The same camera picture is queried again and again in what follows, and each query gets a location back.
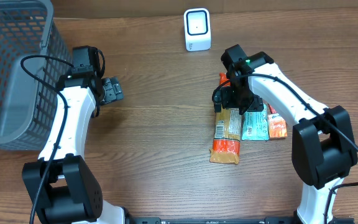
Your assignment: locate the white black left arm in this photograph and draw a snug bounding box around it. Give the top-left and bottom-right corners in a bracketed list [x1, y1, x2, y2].
[22, 45, 133, 224]

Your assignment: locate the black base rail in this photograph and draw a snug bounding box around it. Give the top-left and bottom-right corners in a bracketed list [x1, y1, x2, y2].
[126, 216, 356, 224]

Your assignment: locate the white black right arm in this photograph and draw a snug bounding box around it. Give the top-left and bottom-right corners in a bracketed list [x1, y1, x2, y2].
[212, 45, 358, 223]

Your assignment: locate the teal tissue pack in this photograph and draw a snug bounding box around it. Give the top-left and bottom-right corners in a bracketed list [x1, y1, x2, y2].
[242, 105, 269, 141]

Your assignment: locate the white barcode scanner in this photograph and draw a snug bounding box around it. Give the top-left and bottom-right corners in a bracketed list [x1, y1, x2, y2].
[183, 8, 211, 52]

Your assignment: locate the red snack stick pack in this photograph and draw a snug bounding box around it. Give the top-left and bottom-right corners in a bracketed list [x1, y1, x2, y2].
[268, 104, 277, 114]

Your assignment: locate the orange pasta package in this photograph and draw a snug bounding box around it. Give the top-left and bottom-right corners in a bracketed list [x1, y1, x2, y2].
[209, 72, 242, 166]

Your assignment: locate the orange tissue pack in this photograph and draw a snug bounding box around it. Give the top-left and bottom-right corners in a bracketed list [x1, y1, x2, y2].
[267, 113, 288, 139]

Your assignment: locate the grey plastic basket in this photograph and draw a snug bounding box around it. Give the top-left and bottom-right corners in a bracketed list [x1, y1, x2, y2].
[0, 0, 72, 151]

